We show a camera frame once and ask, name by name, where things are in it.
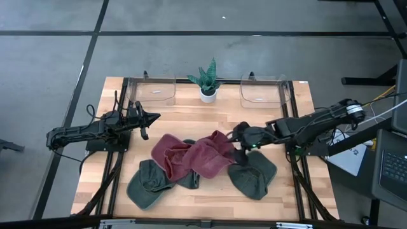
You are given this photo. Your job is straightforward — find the silver metal bracket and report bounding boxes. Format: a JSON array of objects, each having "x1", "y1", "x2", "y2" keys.
[
  {"x1": 99, "y1": 218, "x2": 137, "y2": 229},
  {"x1": 275, "y1": 221, "x2": 314, "y2": 229}
]

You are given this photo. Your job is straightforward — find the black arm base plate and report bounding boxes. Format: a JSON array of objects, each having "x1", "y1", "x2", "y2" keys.
[
  {"x1": 85, "y1": 132, "x2": 132, "y2": 153},
  {"x1": 284, "y1": 139, "x2": 330, "y2": 157}
]

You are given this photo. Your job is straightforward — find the black desk leg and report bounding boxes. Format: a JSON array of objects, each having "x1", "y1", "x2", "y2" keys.
[{"x1": 368, "y1": 197, "x2": 382, "y2": 227}]

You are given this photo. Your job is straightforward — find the clear plastic bin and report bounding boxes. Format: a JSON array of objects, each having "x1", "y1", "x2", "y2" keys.
[
  {"x1": 240, "y1": 73, "x2": 291, "y2": 109},
  {"x1": 126, "y1": 75, "x2": 177, "y2": 108}
]

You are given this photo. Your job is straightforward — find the yellow cable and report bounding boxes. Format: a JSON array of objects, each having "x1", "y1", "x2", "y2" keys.
[{"x1": 362, "y1": 84, "x2": 397, "y2": 108}]

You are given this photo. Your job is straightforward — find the white laptop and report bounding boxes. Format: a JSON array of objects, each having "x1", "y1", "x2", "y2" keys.
[{"x1": 326, "y1": 132, "x2": 369, "y2": 177}]

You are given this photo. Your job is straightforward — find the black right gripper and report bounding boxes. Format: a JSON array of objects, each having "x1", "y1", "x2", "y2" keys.
[{"x1": 227, "y1": 121, "x2": 277, "y2": 167}]

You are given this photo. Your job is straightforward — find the dark green baseball cap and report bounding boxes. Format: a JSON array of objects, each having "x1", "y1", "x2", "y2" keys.
[
  {"x1": 176, "y1": 138, "x2": 201, "y2": 190},
  {"x1": 126, "y1": 159, "x2": 177, "y2": 211},
  {"x1": 226, "y1": 150, "x2": 279, "y2": 201}
]

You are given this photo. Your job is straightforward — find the black floor stand foot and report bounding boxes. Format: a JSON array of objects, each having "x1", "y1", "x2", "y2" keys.
[{"x1": 341, "y1": 63, "x2": 399, "y2": 87}]

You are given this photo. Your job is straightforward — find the snake plant in white pot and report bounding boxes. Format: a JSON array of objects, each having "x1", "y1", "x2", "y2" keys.
[{"x1": 186, "y1": 57, "x2": 223, "y2": 104}]

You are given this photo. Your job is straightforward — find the dark monitor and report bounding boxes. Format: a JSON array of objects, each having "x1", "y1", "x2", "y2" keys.
[{"x1": 390, "y1": 59, "x2": 407, "y2": 136}]

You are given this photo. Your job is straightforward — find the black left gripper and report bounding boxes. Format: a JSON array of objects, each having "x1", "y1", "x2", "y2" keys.
[{"x1": 127, "y1": 101, "x2": 162, "y2": 141}]

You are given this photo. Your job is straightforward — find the black frame crossbeam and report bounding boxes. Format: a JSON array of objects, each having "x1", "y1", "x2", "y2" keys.
[{"x1": 0, "y1": 214, "x2": 407, "y2": 229}]

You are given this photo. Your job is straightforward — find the grey stand foot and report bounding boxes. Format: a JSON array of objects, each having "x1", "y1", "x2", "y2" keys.
[{"x1": 0, "y1": 139, "x2": 25, "y2": 153}]

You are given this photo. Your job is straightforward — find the white cable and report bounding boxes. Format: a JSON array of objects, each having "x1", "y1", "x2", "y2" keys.
[{"x1": 357, "y1": 98, "x2": 407, "y2": 125}]

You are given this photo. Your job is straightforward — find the black desk crossbar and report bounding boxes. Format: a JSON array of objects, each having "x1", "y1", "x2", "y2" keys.
[{"x1": 327, "y1": 117, "x2": 392, "y2": 157}]

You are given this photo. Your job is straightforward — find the black keyboard laptop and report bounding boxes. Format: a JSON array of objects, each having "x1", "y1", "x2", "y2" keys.
[{"x1": 371, "y1": 128, "x2": 407, "y2": 212}]

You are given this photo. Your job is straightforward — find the black aluminium table frame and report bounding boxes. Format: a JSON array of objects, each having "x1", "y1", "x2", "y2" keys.
[{"x1": 76, "y1": 76, "x2": 340, "y2": 222}]

